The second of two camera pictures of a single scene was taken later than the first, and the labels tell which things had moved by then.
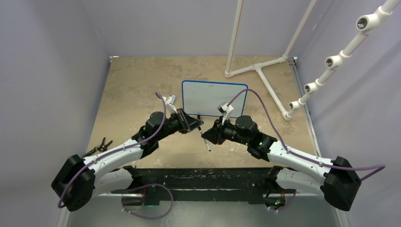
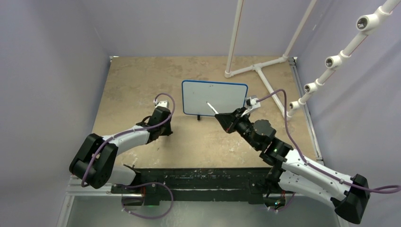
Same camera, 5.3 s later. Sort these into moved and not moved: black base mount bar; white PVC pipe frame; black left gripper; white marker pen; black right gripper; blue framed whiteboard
Moved: black right gripper; black left gripper; white marker pen
Not moved: blue framed whiteboard; white PVC pipe frame; black base mount bar
